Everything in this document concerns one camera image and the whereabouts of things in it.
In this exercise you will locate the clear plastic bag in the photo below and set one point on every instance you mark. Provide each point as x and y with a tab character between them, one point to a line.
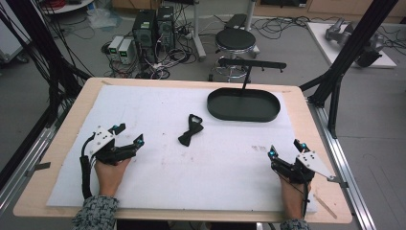
102	17

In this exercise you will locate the black oval tray with hanger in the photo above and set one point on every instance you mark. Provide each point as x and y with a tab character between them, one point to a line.
244	105

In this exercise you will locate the black round stool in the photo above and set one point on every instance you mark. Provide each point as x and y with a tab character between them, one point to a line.
235	40

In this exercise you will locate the black bow tie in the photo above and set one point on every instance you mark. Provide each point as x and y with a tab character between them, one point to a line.
191	131

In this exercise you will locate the person's left hand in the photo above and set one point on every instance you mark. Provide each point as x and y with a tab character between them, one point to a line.
110	179

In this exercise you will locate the round white table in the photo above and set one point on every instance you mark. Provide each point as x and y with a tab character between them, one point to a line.
73	6

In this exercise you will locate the black metal frame stand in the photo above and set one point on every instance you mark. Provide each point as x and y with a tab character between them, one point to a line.
357	41
35	38

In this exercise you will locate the large black computer tower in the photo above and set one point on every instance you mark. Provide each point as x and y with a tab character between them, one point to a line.
145	32

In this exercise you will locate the white stand leg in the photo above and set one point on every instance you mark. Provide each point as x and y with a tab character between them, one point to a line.
250	12
198	35

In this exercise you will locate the white power supply unit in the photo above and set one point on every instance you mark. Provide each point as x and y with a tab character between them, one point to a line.
126	51
115	46

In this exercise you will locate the slim black computer tower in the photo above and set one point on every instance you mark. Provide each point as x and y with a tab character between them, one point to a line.
166	25

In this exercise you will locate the white floor board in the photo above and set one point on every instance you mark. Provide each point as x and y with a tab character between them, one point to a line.
322	41

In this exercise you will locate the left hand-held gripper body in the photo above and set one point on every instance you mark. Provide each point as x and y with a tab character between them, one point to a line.
103	140

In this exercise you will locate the person's right hand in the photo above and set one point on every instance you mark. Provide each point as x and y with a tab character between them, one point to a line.
292	198

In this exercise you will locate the aluminium rail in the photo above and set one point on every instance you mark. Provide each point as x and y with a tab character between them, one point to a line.
344	166
22	159

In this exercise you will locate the grey and black robot part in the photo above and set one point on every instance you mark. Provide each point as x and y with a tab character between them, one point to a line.
372	54

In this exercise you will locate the black flat pad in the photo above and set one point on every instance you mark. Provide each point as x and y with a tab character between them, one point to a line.
236	20

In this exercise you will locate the grey metal clamp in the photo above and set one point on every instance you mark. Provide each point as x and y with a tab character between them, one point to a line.
340	182

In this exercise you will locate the white foam mat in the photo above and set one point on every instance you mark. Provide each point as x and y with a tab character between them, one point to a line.
198	179

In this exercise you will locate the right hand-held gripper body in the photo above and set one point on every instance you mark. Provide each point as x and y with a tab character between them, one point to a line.
306	164

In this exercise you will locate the wooden stick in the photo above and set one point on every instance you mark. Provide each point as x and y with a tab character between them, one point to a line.
325	206

